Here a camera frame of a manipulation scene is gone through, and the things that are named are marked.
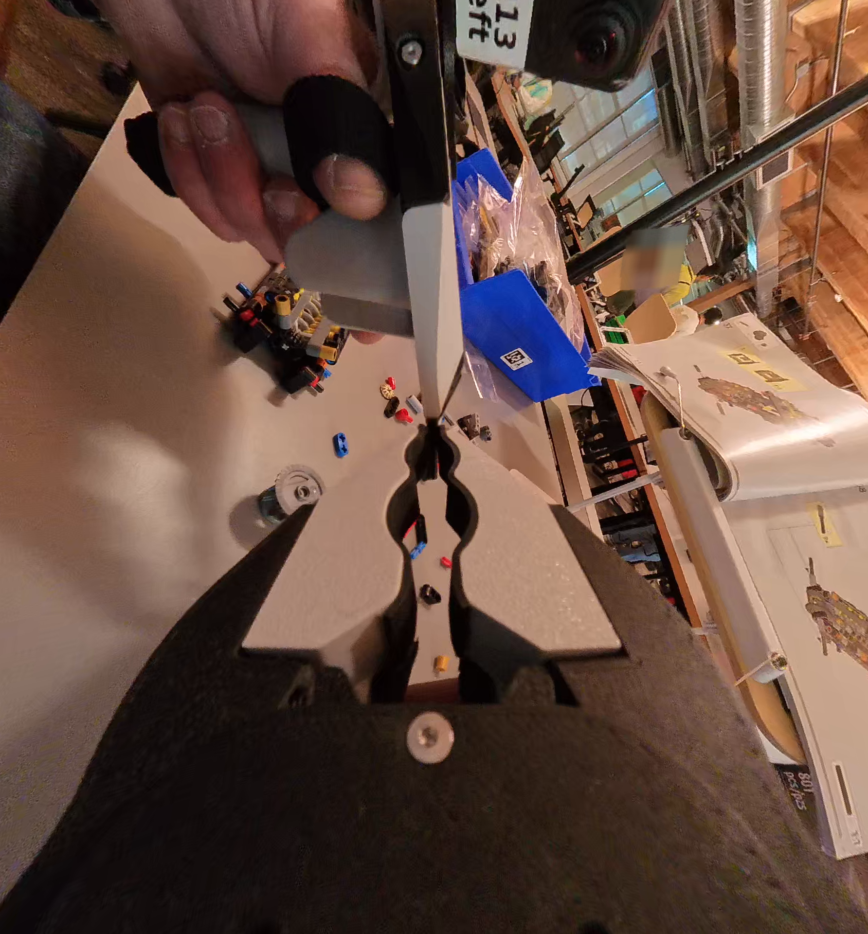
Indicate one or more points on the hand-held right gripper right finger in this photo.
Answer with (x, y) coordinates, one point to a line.
(529, 584)

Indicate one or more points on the large paned window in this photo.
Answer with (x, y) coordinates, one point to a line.
(609, 124)

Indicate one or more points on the silver ventilation duct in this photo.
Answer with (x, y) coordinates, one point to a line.
(762, 87)

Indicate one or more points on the small black lego piece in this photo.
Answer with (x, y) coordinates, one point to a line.
(429, 594)

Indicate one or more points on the grey lego wheel hub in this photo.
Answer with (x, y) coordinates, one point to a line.
(299, 489)

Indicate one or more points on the white book stand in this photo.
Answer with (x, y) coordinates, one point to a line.
(704, 525)

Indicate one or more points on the black metal pole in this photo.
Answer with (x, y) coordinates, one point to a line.
(733, 169)

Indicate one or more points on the person's torso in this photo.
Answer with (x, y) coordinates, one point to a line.
(11, 182)

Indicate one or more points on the plastic bags of lego parts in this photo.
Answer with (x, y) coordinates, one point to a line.
(521, 233)

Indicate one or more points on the small blue lego beam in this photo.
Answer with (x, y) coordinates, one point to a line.
(340, 445)

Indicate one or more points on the lego instruction booklet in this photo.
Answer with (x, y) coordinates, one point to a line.
(770, 438)

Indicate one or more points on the beige chair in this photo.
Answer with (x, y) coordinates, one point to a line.
(653, 321)

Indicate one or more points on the tan lego gear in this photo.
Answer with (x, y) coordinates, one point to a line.
(389, 390)

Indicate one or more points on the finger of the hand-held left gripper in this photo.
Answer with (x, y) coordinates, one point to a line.
(430, 292)

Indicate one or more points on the partly built lego model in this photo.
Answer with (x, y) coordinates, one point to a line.
(295, 328)

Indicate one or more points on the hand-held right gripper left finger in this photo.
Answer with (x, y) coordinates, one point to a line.
(332, 584)

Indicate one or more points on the blue storage bin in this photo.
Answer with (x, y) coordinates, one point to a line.
(521, 321)

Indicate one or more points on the person's left hand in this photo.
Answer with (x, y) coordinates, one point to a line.
(222, 44)

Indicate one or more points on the black storage rack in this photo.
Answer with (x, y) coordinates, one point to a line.
(616, 452)

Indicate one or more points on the black lego frame piece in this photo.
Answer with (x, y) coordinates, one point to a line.
(474, 427)

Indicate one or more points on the green crate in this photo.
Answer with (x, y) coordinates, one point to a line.
(616, 332)

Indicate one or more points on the black three-hole lego beam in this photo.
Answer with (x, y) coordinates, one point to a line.
(419, 527)

